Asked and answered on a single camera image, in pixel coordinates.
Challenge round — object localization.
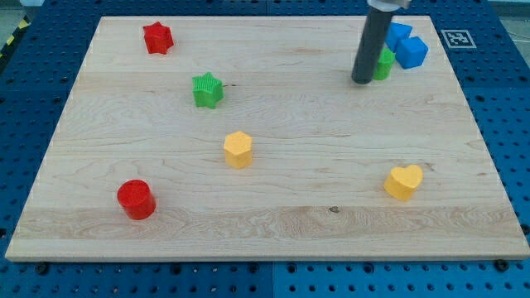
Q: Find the green cylinder block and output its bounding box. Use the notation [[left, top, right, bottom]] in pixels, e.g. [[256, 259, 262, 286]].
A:
[[373, 48, 395, 80]]

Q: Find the blue block behind cube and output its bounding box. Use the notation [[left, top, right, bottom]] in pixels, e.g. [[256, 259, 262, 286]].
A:
[[385, 22, 412, 52]]

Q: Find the yellow hexagon block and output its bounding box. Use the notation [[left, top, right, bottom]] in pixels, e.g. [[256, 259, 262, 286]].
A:
[[224, 131, 253, 169]]

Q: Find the wooden board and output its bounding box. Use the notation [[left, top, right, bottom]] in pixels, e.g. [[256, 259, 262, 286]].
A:
[[6, 16, 529, 262]]

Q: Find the green star block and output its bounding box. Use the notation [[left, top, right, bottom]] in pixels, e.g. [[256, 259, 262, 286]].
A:
[[192, 72, 224, 109]]

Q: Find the red cylinder block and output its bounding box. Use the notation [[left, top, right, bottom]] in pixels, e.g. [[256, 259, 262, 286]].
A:
[[117, 180, 157, 220]]

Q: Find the yellow heart block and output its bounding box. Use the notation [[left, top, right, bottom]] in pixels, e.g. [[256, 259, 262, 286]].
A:
[[383, 165, 423, 201]]

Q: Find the red star block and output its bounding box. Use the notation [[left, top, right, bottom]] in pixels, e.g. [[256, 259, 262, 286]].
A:
[[142, 22, 174, 55]]

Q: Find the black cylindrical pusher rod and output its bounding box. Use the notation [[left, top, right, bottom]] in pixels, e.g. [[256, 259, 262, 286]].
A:
[[351, 7, 393, 84]]

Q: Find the white fiducial marker tag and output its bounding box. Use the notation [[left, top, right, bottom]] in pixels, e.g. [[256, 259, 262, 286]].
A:
[[441, 29, 476, 49]]

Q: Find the silver rod mount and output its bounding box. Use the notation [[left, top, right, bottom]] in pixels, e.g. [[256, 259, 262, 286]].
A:
[[367, 0, 412, 12]]

